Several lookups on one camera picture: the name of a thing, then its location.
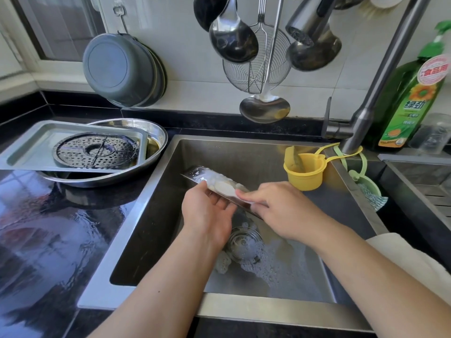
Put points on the white dish rag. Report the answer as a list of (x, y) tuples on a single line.
[(412, 260)]

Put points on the steel gooseneck faucet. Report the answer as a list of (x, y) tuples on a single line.
[(384, 74)]

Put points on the person's left forearm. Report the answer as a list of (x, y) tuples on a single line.
[(162, 292)]

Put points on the person's left hand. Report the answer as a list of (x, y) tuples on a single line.
[(206, 213)]

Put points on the steel soup ladle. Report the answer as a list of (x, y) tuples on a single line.
[(234, 42)]

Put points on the dark green hanging basin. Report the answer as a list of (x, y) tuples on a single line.
[(162, 77)]

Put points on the person's right hand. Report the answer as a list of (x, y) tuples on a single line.
[(282, 211)]

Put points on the steel sink drain tray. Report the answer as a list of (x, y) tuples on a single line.
[(423, 186)]

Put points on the black round steamer rack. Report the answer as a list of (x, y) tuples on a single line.
[(95, 151)]

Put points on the steel wall hook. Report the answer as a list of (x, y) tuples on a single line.
[(121, 14)]

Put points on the person's right forearm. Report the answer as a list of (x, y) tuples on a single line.
[(384, 278)]

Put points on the yellow hanging sink cup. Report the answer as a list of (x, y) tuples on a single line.
[(303, 172)]

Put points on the clear plastic cup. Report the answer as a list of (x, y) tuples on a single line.
[(433, 137)]

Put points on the green dish soap bottle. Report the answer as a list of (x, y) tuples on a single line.
[(409, 109)]

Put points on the round steel basin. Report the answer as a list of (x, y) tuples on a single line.
[(156, 140)]

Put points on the grey hanging basin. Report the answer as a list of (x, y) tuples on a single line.
[(116, 70)]

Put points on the stainless steel sink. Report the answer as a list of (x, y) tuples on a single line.
[(155, 228)]

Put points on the round steel pan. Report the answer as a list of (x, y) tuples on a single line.
[(215, 183)]

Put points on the rectangular steel tray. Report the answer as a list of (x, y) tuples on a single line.
[(28, 148)]

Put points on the hanging steel ladles and skimmer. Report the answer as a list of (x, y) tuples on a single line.
[(208, 10)]

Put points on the white dish brush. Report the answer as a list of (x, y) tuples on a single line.
[(387, 1)]

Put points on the green hanging sponge holder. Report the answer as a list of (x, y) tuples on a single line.
[(370, 190)]

